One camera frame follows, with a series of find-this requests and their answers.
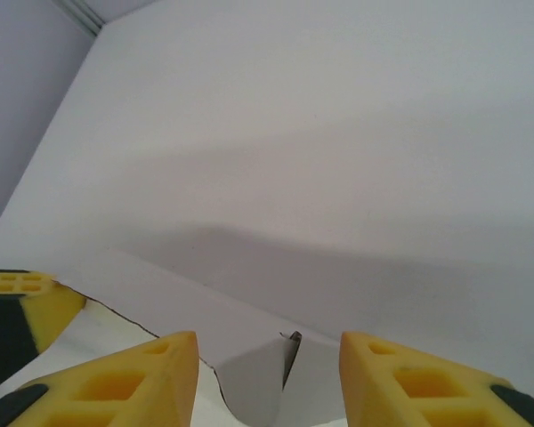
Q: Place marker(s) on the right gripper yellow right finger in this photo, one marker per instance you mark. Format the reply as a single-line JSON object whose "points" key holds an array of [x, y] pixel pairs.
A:
{"points": [[427, 391]]}

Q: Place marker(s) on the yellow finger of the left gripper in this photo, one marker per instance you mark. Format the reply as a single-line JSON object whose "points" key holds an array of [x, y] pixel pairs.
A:
{"points": [[44, 316]]}

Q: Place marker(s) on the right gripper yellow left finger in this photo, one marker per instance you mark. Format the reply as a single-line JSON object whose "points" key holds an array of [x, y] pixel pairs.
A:
{"points": [[151, 391]]}

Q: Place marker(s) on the white cardboard box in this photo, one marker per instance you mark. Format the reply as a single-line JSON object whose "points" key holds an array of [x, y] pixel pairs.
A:
{"points": [[204, 302]]}

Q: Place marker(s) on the aluminium frame post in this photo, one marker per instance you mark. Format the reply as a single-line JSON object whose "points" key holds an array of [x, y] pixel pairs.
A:
{"points": [[82, 11]]}

